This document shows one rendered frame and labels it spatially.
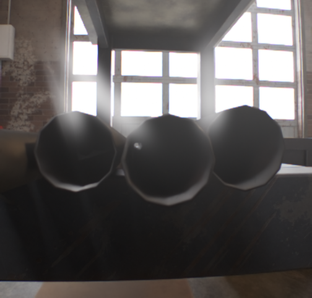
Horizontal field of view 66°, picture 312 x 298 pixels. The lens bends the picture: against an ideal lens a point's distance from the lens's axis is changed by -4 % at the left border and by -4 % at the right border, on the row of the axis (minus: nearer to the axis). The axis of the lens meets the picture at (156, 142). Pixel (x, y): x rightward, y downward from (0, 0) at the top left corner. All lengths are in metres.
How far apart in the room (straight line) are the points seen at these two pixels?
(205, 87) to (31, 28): 2.92
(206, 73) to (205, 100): 0.15
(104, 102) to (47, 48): 2.43
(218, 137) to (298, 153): 0.35
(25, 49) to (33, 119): 0.94
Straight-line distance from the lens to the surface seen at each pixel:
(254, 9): 4.29
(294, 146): 0.49
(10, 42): 3.81
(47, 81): 3.57
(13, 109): 3.68
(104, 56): 1.43
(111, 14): 1.29
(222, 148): 0.16
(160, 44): 1.47
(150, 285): 0.36
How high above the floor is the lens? 0.23
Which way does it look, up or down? 1 degrees up
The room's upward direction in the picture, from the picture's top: straight up
